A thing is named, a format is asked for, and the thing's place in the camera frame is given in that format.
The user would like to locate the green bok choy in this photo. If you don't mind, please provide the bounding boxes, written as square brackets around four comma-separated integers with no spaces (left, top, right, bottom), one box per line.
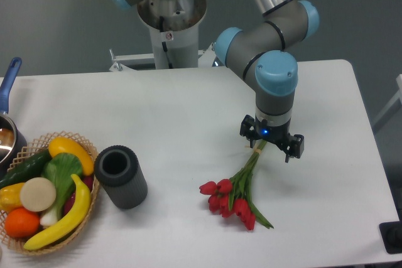
[40,153,83,228]

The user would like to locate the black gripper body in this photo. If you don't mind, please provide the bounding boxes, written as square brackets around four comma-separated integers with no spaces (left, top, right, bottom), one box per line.
[250,119,290,149]

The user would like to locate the woven wicker basket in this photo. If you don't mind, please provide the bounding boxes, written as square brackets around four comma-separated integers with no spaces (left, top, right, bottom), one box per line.
[0,130,101,256]

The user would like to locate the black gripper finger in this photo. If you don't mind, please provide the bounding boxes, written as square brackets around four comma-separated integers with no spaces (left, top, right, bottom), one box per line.
[284,134,304,163]
[239,115,255,147]

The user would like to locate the red tulip bouquet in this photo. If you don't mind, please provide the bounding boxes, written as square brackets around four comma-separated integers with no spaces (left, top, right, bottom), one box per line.
[198,141,273,231]

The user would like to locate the black device at table edge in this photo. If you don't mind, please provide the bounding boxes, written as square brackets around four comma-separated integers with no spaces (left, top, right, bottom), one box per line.
[379,221,401,254]

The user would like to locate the white frame at right edge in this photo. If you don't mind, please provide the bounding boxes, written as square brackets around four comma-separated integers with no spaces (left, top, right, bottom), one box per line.
[372,74,401,134]

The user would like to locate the orange fruit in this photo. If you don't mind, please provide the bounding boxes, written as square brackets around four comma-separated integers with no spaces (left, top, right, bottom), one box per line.
[4,208,40,238]

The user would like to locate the red vegetable pieces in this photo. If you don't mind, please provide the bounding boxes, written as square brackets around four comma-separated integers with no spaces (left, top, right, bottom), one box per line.
[63,176,94,216]

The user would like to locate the blue handled saucepan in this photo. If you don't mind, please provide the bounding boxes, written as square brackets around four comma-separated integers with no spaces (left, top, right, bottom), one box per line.
[1,57,26,178]

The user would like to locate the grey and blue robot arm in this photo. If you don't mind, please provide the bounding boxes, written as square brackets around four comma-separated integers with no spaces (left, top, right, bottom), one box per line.
[113,0,320,159]

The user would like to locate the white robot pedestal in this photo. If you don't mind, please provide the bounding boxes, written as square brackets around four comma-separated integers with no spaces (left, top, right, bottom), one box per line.
[110,0,207,71]

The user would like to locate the beige round disc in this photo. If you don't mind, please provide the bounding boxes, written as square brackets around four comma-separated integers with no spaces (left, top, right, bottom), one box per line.
[19,177,57,212]

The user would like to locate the green cucumber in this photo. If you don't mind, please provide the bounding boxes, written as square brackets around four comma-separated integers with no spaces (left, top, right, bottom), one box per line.
[1,149,52,188]

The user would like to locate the dark grey ribbed vase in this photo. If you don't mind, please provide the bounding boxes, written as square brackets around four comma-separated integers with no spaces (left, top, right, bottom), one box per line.
[94,145,148,209]

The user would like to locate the black cable on pedestal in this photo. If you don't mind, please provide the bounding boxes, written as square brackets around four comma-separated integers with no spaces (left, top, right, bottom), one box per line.
[158,16,173,69]

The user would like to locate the yellow banana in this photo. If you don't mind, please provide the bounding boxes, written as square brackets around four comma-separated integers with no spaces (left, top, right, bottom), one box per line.
[23,174,91,251]

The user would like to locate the yellow bell pepper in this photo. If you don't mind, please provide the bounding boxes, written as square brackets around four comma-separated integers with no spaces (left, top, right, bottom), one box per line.
[0,183,24,213]

